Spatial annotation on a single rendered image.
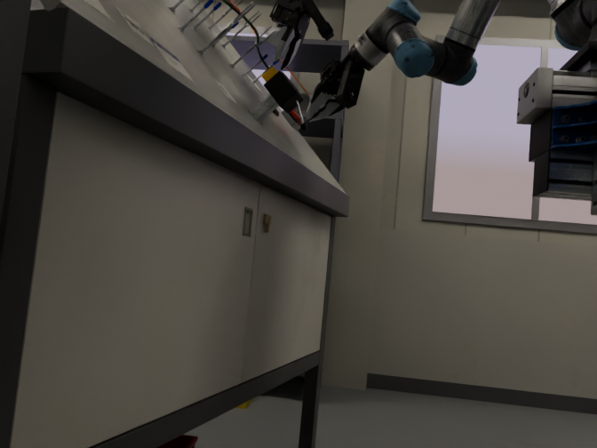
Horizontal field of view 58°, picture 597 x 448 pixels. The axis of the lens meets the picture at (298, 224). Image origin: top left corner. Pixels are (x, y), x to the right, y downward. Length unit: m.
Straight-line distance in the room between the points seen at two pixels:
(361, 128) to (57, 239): 2.62
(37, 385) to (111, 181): 0.24
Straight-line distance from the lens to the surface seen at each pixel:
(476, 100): 3.31
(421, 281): 3.11
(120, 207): 0.70
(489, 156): 3.24
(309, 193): 1.24
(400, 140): 3.21
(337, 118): 2.69
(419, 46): 1.20
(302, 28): 1.47
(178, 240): 0.81
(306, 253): 1.38
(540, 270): 3.26
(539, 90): 1.30
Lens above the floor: 0.64
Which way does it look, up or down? 4 degrees up
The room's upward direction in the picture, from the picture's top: 5 degrees clockwise
